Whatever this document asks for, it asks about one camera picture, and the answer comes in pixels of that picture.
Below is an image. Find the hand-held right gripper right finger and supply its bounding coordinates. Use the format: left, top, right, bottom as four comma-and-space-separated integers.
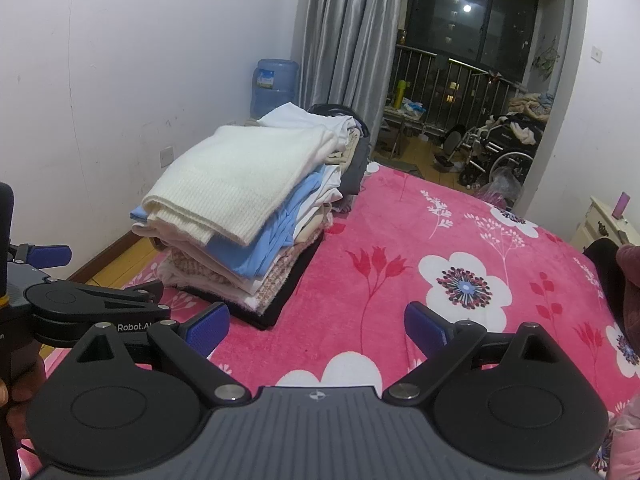
382, 302, 571, 406

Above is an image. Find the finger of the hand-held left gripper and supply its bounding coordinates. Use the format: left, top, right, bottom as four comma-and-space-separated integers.
10, 243, 72, 269
29, 280, 167, 311

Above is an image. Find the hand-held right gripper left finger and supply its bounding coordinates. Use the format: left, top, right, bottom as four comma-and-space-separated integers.
65, 304, 252, 408

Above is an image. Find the white knit sweater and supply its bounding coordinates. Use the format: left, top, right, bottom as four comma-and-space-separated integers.
141, 125, 341, 248

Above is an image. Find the stack of folded clothes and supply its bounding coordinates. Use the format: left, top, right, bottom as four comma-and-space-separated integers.
129, 101, 373, 331

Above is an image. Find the person's left hand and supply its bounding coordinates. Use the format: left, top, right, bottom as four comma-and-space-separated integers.
0, 357, 48, 443

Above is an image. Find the pink floral blanket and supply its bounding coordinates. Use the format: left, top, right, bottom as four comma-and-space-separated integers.
17, 165, 640, 480

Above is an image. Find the wheelchair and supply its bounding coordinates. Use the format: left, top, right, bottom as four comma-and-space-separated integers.
435, 115, 546, 186

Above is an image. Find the cream nightstand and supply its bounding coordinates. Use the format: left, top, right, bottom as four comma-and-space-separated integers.
570, 195, 640, 252

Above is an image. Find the metal balcony railing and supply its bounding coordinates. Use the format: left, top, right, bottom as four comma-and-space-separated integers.
385, 42, 531, 146

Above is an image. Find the pile of loose laundry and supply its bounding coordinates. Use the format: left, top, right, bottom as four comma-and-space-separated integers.
505, 92, 556, 131

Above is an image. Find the blue water jug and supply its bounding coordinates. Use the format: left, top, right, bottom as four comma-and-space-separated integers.
250, 58, 300, 118

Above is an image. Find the grey curtain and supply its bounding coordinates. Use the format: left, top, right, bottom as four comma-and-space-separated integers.
298, 0, 411, 111

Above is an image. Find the dark window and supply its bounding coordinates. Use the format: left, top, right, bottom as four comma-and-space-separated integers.
406, 0, 541, 78

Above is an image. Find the wall decoration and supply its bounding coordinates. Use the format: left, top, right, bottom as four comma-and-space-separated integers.
532, 35, 561, 78

